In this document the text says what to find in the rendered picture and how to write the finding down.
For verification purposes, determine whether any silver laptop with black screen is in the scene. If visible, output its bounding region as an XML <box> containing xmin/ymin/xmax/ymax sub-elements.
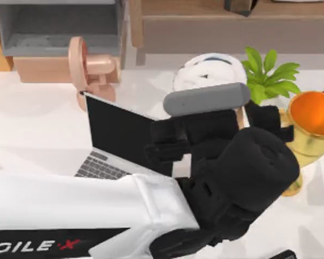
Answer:
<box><xmin>75</xmin><ymin>91</ymin><xmax>193</xmax><ymax>180</ymax></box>

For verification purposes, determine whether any white pot with green plant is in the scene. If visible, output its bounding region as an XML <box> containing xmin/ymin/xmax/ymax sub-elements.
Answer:
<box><xmin>172</xmin><ymin>46</ymin><xmax>302</xmax><ymax>106</ymax></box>

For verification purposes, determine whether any gold trophy with orange bowl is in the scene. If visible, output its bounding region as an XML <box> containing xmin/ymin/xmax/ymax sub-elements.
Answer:
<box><xmin>278</xmin><ymin>90</ymin><xmax>324</xmax><ymax>197</ymax></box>

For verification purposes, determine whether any wooden open shelf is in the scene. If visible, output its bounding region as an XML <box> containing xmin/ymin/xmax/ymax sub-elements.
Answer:
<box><xmin>128</xmin><ymin>0</ymin><xmax>324</xmax><ymax>66</ymax></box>

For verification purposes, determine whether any dark object on shelf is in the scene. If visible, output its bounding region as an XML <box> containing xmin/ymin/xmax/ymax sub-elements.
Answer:
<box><xmin>223</xmin><ymin>0</ymin><xmax>258</xmax><ymax>17</ymax></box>

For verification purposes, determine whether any black flat object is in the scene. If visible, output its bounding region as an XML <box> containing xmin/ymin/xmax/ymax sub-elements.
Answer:
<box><xmin>267</xmin><ymin>249</ymin><xmax>296</xmax><ymax>259</ymax></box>

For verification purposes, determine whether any shallow salmon-coloured box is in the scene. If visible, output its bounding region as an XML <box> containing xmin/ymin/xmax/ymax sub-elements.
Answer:
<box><xmin>12</xmin><ymin>54</ymin><xmax>122</xmax><ymax>84</ymax></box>

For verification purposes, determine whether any grey cabinet with dark inside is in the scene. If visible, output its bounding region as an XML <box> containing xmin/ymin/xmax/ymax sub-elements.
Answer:
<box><xmin>0</xmin><ymin>0</ymin><xmax>128</xmax><ymax>58</ymax></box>

